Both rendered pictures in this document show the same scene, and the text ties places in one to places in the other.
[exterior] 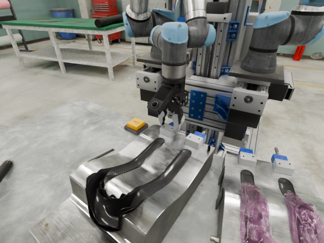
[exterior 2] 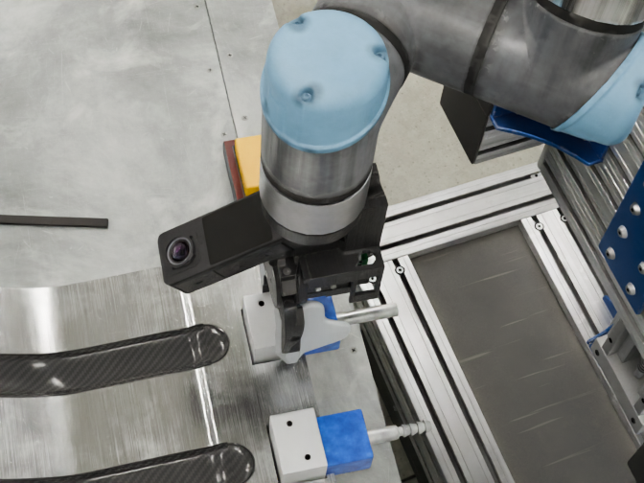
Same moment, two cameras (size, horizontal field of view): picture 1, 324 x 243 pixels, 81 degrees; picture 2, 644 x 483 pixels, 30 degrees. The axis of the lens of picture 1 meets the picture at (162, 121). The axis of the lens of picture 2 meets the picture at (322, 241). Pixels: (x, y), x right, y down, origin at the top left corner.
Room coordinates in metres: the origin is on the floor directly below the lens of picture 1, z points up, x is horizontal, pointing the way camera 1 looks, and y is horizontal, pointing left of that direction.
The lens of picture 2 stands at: (0.24, -0.31, 1.82)
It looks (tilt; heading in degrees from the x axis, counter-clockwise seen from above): 60 degrees down; 36
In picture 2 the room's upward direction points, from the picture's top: 7 degrees clockwise
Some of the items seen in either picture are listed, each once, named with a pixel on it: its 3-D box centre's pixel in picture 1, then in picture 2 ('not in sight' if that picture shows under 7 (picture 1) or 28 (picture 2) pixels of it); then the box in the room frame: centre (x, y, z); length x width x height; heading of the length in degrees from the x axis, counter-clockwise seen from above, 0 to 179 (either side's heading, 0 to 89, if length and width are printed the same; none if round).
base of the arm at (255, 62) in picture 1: (260, 57); not in sight; (0.88, -0.45, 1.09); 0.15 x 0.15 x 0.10
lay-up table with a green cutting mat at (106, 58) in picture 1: (74, 42); not in sight; (4.21, 1.84, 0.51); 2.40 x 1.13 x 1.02; 70
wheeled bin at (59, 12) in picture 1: (64, 24); not in sight; (7.40, 3.38, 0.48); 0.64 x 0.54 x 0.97; 72
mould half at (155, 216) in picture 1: (138, 182); (11, 445); (0.36, 0.07, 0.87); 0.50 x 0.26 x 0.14; 145
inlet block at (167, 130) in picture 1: (174, 127); (323, 322); (0.61, -0.05, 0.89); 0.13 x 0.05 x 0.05; 145
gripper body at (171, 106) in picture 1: (173, 92); (317, 234); (0.60, -0.04, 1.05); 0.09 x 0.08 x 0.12; 145
